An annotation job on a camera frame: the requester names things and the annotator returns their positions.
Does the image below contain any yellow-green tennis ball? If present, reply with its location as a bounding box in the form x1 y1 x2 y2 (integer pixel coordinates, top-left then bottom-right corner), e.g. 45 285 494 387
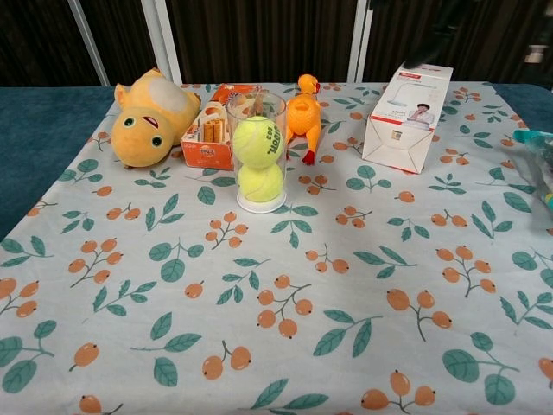
232 115 286 169
237 163 284 202

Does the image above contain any clear plastic tube container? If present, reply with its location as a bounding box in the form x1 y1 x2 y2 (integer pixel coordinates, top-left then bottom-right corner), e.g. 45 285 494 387
226 91 289 214

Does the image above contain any clear plastic bag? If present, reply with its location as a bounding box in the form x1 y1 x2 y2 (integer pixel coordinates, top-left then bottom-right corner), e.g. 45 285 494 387
512 127 553 234

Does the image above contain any white frame post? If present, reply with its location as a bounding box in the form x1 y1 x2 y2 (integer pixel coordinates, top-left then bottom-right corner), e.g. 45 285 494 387
346 0 376 83
67 0 111 86
142 0 185 84

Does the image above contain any orange rubber chicken toy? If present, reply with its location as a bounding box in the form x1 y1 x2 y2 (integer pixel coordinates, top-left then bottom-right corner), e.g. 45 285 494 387
283 73 324 167

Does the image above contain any teal table cover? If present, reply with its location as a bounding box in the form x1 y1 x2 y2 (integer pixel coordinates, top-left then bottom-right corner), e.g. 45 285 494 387
0 81 553 243

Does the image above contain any white desk lamp box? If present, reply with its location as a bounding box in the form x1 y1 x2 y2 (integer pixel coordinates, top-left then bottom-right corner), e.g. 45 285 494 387
361 60 454 175

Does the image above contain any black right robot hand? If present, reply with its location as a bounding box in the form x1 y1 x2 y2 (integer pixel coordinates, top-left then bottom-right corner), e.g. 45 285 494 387
371 0 457 70

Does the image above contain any orange snack box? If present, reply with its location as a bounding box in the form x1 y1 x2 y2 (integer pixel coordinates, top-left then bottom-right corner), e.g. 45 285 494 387
180 83 264 170

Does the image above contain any floral leaf berry tablecloth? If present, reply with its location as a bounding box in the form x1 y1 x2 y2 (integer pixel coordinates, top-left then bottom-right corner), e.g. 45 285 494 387
0 81 553 415

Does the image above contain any yellow plush toy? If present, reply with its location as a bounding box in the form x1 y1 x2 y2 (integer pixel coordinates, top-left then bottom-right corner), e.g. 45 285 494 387
110 67 203 170

